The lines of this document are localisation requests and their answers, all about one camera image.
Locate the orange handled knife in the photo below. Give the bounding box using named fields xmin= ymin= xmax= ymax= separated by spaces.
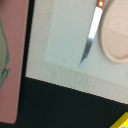
xmin=79 ymin=0 xmax=105 ymax=67

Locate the yellow toy box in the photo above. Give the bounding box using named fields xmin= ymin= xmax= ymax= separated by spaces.
xmin=109 ymin=112 xmax=128 ymax=128

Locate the white woven placemat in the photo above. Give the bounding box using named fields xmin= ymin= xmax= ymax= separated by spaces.
xmin=26 ymin=0 xmax=128 ymax=104

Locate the round wooden plate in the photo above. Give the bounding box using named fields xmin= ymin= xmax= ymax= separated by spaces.
xmin=100 ymin=0 xmax=128 ymax=63

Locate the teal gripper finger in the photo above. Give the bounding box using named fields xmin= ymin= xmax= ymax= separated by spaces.
xmin=0 ymin=19 xmax=10 ymax=88

